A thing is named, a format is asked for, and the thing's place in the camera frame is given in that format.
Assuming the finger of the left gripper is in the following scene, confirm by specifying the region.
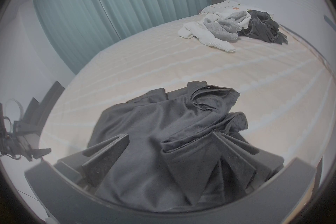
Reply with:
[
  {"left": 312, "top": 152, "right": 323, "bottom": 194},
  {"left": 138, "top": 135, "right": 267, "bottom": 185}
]
[
  {"left": 36, "top": 81, "right": 65, "bottom": 127},
  {"left": 22, "top": 97, "right": 40, "bottom": 124}
]

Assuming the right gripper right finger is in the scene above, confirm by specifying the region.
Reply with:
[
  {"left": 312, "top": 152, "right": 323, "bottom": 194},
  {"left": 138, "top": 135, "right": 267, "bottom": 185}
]
[{"left": 213, "top": 131, "right": 285, "bottom": 190}]

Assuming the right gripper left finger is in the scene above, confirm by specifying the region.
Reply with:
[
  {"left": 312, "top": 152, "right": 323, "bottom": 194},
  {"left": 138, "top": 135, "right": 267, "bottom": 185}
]
[{"left": 54, "top": 134, "right": 130, "bottom": 188}]

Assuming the black garment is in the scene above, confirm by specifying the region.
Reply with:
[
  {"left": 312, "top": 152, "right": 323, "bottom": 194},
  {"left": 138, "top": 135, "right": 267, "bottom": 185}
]
[
  {"left": 237, "top": 9, "right": 289, "bottom": 45},
  {"left": 87, "top": 81, "right": 259, "bottom": 212}
]

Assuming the bed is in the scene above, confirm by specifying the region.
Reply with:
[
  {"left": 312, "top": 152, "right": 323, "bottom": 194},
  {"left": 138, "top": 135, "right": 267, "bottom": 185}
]
[{"left": 39, "top": 0, "right": 336, "bottom": 193}]

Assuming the white garment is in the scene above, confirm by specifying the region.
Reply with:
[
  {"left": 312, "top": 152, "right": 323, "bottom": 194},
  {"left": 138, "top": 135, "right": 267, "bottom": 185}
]
[{"left": 178, "top": 12, "right": 252, "bottom": 54}]

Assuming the grey garment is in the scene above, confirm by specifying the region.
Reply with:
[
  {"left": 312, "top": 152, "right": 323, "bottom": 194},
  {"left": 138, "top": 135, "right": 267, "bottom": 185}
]
[{"left": 203, "top": 11, "right": 251, "bottom": 42}]

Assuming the white printed pillow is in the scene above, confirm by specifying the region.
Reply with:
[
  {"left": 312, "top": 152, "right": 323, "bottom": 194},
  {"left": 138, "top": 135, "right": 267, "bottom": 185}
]
[{"left": 199, "top": 0, "right": 274, "bottom": 18}]

